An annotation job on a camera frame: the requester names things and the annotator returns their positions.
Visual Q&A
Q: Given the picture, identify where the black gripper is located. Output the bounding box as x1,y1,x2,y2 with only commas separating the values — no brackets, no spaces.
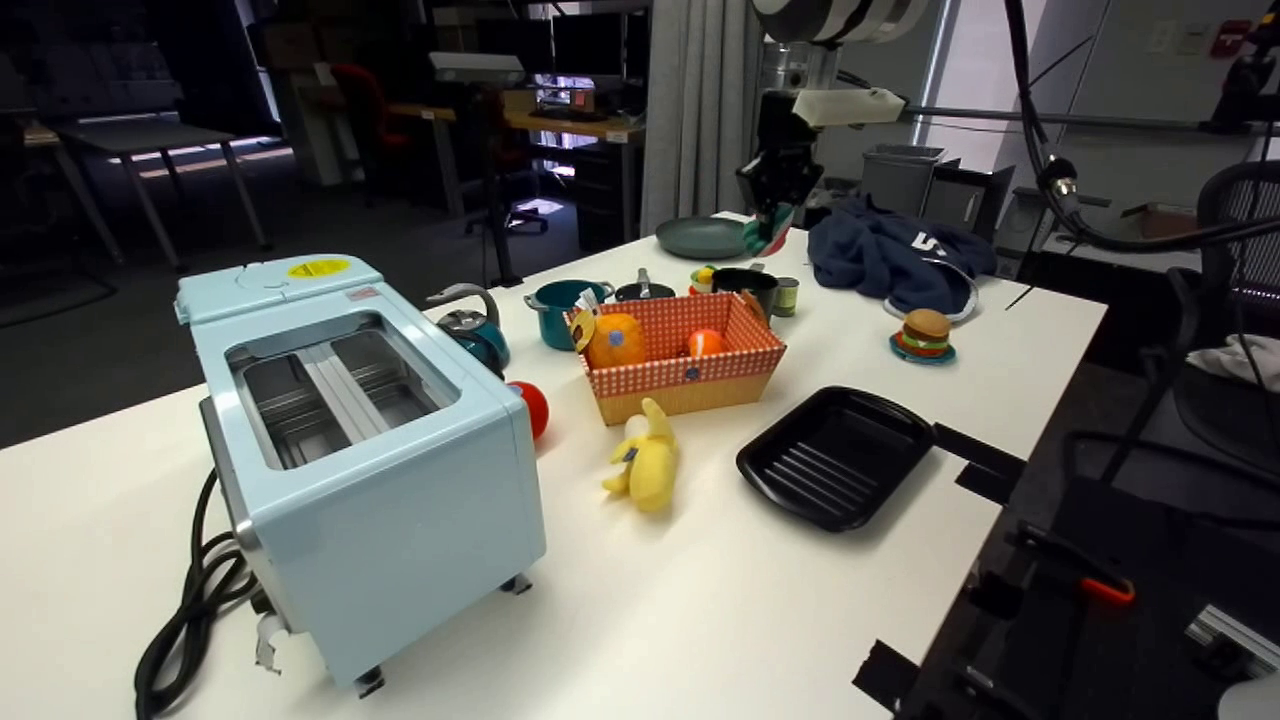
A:
734,89,833,249

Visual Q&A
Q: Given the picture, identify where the orange plush fruit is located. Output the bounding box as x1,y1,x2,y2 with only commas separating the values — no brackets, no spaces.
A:
579,308,649,371

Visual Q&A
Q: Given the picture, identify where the yellow banana plush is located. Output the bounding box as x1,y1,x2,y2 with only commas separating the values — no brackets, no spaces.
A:
596,391,685,522

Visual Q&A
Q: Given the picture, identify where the black toy pot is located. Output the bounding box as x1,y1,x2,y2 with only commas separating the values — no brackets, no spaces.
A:
708,265,783,321

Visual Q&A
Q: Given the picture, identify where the grey round plate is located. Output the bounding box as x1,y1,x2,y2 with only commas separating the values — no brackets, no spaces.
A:
651,214,766,265

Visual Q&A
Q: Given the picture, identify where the dark blue cloth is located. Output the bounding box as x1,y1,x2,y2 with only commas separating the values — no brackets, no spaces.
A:
805,196,999,321

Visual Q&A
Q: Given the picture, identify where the grey curtain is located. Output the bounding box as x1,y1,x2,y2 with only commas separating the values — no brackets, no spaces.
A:
636,0,781,242

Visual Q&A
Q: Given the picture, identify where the black pot lid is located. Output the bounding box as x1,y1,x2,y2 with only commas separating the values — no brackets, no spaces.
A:
606,265,679,306

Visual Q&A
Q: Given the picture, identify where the orange checkered basket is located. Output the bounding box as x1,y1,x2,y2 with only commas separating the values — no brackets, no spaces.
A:
579,289,788,430

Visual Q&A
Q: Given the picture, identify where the toy burger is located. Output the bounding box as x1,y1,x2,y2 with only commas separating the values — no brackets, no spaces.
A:
888,306,960,370

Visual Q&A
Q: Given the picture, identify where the wooden background table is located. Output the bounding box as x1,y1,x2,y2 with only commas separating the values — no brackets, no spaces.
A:
494,71,649,249

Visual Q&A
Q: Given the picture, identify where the teal toy pot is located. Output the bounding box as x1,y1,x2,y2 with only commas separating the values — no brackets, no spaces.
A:
521,276,621,358

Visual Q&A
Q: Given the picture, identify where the black grill pan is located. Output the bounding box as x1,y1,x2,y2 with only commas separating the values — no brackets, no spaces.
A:
732,384,1031,536

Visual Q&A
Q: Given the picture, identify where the red toy tomato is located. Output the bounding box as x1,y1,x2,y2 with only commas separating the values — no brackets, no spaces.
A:
506,378,555,443

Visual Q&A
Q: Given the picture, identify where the teal toy kettle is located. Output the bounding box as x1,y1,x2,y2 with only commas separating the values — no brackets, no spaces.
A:
424,282,514,379

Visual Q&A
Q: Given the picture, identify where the black office chair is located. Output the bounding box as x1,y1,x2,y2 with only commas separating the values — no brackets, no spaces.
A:
1090,158,1280,494

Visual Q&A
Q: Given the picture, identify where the light blue toaster oven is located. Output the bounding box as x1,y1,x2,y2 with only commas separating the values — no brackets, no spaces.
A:
172,251,550,701

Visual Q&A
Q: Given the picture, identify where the white crumpled cloth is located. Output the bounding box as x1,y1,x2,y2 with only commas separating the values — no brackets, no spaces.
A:
1182,329,1280,401

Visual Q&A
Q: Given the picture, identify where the black metal chair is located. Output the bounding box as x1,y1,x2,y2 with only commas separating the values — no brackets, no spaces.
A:
20,38,271,273

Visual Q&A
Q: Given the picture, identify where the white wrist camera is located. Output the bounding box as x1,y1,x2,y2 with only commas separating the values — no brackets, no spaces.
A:
783,85,911,132

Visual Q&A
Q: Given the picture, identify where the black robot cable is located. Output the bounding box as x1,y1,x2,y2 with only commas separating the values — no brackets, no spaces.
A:
999,0,1280,256

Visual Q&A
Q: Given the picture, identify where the orange handled clamp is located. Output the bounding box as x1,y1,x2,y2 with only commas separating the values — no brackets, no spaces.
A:
1015,523,1141,614

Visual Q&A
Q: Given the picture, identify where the black mounting frame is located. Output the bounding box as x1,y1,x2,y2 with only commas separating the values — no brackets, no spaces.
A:
851,422,1280,720

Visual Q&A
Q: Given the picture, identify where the black power cable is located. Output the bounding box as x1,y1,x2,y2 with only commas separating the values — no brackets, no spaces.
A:
129,466,265,720

